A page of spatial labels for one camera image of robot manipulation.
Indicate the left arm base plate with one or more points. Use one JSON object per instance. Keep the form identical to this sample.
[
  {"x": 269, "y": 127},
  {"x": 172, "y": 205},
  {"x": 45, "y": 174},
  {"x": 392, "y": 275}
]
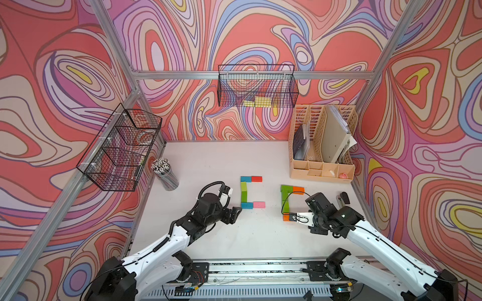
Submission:
[{"x": 196, "y": 273}]

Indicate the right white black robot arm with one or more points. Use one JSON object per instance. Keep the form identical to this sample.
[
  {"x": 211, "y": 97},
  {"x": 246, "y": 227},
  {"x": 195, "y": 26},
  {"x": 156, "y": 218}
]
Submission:
[{"x": 403, "y": 276}]

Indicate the red block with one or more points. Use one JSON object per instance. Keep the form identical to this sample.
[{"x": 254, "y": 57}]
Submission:
[{"x": 256, "y": 179}]

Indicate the black wire basket left wall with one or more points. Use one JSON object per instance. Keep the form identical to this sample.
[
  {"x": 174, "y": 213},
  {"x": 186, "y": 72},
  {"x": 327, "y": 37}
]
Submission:
[{"x": 116, "y": 158}]

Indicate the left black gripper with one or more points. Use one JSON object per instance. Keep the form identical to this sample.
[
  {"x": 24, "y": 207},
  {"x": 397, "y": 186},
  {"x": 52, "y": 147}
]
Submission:
[{"x": 233, "y": 216}]

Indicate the black wire basket back wall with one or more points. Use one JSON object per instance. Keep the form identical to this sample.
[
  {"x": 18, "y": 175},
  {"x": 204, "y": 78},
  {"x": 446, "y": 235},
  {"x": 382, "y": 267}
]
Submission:
[{"x": 239, "y": 82}]

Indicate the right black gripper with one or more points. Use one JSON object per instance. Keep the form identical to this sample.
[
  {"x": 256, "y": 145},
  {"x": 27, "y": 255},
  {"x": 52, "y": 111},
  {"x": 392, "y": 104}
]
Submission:
[{"x": 318, "y": 231}]

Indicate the dark tablet in organizer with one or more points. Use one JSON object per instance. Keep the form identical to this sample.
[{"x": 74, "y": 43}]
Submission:
[{"x": 301, "y": 143}]

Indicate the white folder in organizer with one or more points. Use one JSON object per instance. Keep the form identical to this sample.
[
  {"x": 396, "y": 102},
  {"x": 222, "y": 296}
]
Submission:
[{"x": 338, "y": 135}]

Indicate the aluminium front rail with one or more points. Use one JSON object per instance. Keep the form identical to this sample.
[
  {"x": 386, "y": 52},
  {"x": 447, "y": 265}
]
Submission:
[{"x": 224, "y": 272}]

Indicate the black wire basket wall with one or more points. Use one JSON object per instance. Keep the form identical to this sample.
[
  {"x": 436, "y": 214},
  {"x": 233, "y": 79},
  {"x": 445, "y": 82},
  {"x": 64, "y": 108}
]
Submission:
[
  {"x": 239, "y": 82},
  {"x": 116, "y": 158}
]

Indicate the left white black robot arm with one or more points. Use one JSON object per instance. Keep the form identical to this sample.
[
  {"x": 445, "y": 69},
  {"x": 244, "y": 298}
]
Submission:
[{"x": 165, "y": 260}]

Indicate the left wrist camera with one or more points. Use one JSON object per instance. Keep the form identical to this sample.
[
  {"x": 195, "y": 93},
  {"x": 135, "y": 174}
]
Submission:
[{"x": 225, "y": 190}]

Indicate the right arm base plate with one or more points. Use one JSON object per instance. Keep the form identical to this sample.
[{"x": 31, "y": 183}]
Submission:
[{"x": 322, "y": 271}]

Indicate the grey stapler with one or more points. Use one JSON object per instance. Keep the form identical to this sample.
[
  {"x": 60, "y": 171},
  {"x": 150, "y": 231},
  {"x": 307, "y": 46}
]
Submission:
[{"x": 343, "y": 199}]

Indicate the teal block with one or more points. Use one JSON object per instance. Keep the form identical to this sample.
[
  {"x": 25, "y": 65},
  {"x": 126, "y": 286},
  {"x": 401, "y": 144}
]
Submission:
[
  {"x": 246, "y": 179},
  {"x": 247, "y": 205}
]

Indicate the yellow sticky notes pad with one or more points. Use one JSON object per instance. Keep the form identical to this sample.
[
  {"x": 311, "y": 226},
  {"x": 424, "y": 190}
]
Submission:
[{"x": 260, "y": 102}]

